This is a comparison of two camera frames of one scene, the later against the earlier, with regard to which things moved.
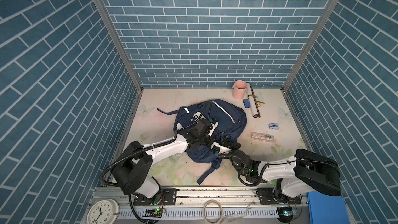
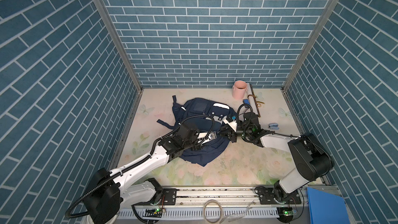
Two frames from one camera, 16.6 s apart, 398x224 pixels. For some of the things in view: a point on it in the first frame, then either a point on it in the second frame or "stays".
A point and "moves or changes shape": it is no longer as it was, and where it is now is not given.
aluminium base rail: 200,206 stays
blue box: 325,209 stays
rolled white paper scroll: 251,97 stays
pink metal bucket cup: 239,89 stays
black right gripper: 233,146 to 228,131
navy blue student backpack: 203,124 moves or changes shape
